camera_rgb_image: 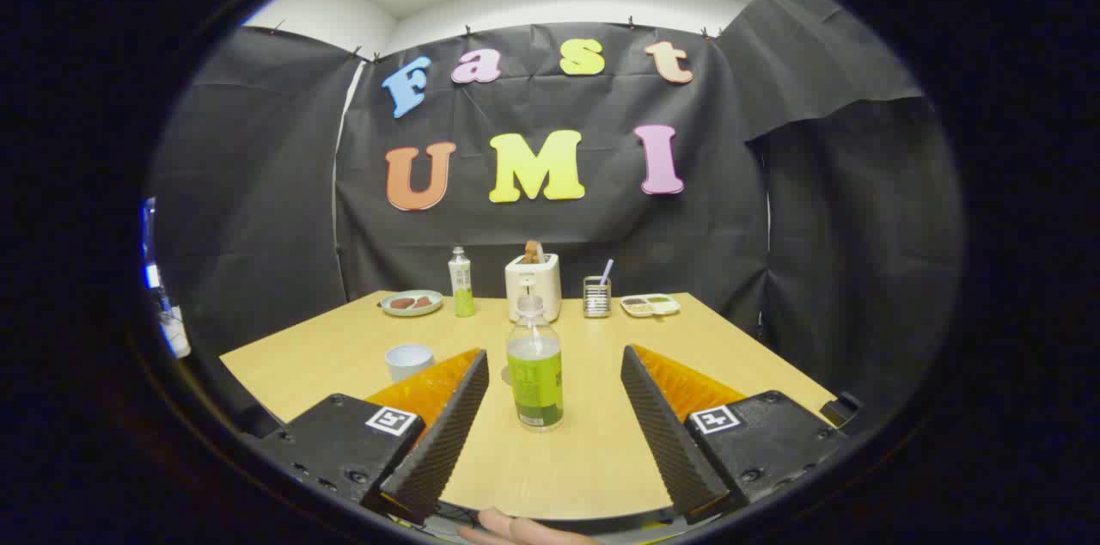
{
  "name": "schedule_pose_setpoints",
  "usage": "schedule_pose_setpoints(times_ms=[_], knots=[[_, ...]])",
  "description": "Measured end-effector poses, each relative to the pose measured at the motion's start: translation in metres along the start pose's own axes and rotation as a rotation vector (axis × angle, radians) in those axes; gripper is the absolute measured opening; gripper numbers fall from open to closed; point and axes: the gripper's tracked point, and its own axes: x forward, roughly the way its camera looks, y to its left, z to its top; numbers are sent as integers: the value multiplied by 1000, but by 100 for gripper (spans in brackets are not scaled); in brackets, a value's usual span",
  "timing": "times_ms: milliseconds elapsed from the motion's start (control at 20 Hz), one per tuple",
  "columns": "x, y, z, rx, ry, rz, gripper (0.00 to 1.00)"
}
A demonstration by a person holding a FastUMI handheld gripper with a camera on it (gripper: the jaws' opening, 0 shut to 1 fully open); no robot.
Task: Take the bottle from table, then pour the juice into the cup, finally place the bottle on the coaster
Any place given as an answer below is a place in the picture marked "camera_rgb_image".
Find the white divided snack tray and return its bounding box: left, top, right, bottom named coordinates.
left=620, top=294, right=681, bottom=318

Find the white cup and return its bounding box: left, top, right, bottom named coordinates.
left=385, top=344, right=436, bottom=383

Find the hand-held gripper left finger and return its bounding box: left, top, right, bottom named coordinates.
left=245, top=347, right=491, bottom=526

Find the metal wire holder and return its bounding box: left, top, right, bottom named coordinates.
left=583, top=276, right=612, bottom=319

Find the pale green plate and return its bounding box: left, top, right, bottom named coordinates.
left=380, top=290, right=444, bottom=318

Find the wooden table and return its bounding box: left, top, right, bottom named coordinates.
left=219, top=290, right=839, bottom=522

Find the small capped green drink bottle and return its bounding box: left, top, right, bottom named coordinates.
left=448, top=247, right=476, bottom=319

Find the white toaster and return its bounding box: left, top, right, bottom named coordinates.
left=504, top=253, right=563, bottom=323

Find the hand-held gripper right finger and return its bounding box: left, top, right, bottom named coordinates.
left=620, top=345, right=847, bottom=526

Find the clear juice bottle green label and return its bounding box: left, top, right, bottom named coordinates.
left=506, top=295, right=565, bottom=431

